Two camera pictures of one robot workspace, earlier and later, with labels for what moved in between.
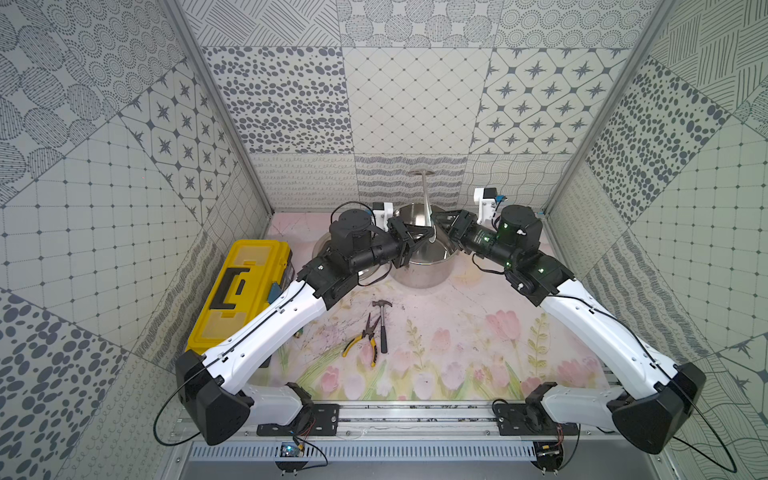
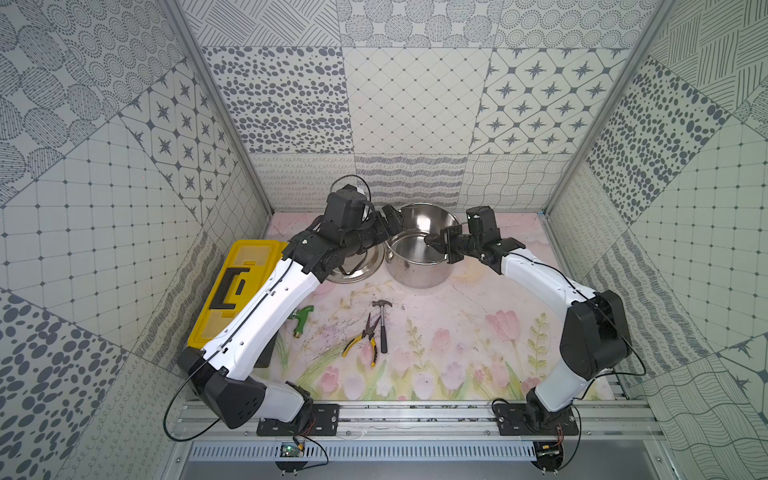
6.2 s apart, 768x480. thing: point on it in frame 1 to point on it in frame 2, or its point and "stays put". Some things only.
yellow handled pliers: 368,332 stays put
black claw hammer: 383,330 stays put
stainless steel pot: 432,265 stays put
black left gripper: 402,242 to 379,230
